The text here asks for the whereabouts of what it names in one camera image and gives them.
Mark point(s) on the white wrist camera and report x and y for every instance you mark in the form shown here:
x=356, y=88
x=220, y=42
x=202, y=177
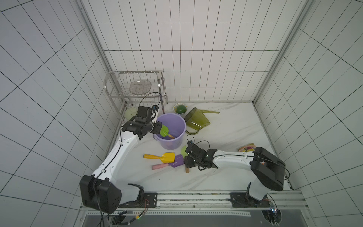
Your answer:
x=189, y=143
x=155, y=111

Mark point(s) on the purple pink toy shovel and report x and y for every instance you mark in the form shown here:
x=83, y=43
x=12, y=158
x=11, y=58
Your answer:
x=178, y=162

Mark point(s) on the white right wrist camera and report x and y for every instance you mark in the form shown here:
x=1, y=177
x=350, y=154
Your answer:
x=189, y=143

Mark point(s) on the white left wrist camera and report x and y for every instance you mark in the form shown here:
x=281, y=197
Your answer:
x=155, y=111

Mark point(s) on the colourful snack packet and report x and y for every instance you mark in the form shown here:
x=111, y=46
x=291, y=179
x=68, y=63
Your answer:
x=247, y=148

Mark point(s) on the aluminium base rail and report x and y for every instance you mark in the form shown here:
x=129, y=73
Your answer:
x=212, y=203

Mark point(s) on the green trowel orange handle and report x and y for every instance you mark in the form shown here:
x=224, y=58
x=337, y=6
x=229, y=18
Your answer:
x=164, y=132

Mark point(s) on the clear glass plate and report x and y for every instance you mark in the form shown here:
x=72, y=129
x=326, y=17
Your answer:
x=140, y=87

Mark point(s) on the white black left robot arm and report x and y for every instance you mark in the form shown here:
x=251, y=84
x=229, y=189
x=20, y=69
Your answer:
x=105, y=190

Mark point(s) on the yellow plastic toy shovel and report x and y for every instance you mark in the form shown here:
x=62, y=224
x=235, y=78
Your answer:
x=168, y=157

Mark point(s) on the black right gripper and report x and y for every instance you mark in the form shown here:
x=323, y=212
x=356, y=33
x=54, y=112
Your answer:
x=190, y=154

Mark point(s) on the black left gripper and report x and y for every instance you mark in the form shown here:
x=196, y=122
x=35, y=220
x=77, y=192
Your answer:
x=158, y=126

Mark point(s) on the small bowl with green ball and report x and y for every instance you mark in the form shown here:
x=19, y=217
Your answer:
x=180, y=108

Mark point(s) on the light green wooden-handle spade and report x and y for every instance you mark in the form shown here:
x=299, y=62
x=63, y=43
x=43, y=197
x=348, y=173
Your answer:
x=184, y=154

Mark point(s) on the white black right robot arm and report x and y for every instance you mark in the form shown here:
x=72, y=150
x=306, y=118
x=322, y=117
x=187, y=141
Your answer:
x=269, y=170

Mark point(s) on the purple plastic bucket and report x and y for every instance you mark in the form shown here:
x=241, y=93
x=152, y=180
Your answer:
x=176, y=126

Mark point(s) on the metal dish rack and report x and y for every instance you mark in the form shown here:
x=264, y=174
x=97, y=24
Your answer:
x=116, y=87

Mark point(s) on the pale green bowl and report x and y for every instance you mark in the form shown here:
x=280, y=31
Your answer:
x=130, y=112

